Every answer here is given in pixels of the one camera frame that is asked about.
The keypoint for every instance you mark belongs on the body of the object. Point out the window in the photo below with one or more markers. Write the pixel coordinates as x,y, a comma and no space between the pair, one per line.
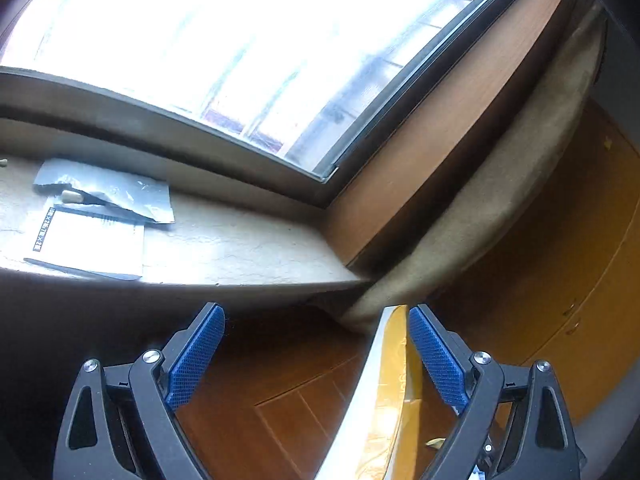
250,35

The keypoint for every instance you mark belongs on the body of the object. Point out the beige curtain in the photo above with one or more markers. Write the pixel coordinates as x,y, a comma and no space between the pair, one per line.
500,200

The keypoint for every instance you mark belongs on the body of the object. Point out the yellow cardboard box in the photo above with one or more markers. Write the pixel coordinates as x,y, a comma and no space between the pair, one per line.
390,385

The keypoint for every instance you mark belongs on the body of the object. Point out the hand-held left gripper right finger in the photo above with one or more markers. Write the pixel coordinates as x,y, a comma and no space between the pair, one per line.
437,355

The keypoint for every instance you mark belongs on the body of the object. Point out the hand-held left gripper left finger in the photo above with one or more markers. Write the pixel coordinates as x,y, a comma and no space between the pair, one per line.
195,355

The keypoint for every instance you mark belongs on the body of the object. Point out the brown wooden window panel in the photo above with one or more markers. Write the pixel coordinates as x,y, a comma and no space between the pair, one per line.
450,110

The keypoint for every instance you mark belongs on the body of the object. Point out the white booklet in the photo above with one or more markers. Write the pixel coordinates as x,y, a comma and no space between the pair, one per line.
90,240

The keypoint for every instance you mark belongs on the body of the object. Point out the yellow wardrobe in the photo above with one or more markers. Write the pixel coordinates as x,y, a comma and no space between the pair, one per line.
575,260

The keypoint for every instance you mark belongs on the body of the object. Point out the stone window sill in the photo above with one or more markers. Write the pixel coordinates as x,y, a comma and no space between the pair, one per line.
225,255

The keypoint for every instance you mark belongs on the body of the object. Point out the small beige plug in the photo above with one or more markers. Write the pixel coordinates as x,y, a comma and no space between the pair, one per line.
69,196

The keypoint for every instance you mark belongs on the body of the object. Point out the silver foil packet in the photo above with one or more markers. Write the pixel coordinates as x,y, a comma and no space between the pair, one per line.
125,192

